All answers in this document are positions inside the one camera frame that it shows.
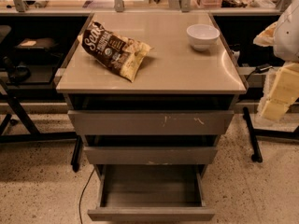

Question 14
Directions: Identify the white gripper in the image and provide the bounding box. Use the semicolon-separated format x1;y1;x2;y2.
258;62;299;121

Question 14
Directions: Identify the grey drawer cabinet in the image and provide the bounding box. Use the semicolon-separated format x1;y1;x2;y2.
54;11;249;176

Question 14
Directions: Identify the middle grey drawer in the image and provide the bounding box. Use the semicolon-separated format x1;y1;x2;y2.
84;135;217;165

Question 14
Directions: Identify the grey drawer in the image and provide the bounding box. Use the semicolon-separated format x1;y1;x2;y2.
84;135;217;165
67;94;235;136

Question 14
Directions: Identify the top grey drawer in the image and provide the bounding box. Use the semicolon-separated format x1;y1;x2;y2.
67;94;235;136

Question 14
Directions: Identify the black right table leg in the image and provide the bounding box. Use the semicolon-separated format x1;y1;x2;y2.
243;107;299;162

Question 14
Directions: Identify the black power adapter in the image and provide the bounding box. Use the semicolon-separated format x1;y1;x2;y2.
254;63;273;74

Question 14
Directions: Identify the white bowl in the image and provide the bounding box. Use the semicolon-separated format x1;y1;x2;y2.
186;24;220;51

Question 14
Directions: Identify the brown yellow chip bag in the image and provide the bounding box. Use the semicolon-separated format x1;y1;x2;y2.
78;21;151;82

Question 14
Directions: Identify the black office chair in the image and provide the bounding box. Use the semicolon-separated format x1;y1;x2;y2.
0;25;64;85

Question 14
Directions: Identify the black floor cable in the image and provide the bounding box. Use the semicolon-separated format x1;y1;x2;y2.
78;168;95;224

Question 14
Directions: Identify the black left table frame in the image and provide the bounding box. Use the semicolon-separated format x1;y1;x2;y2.
0;80;82;172

